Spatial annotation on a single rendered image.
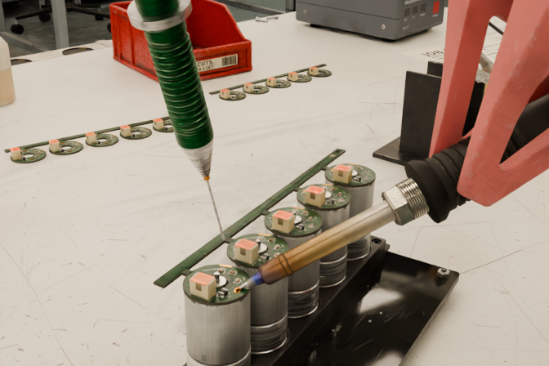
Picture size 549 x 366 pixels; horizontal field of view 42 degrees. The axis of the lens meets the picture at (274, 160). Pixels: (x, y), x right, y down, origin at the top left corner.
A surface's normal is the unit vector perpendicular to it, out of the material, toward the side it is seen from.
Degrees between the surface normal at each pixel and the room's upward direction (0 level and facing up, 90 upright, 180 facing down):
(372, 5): 90
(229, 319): 90
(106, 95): 0
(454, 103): 87
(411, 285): 0
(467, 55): 87
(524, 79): 108
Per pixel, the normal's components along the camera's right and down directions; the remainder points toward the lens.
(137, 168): 0.01, -0.91
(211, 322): -0.15, 0.40
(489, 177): 0.15, 0.53
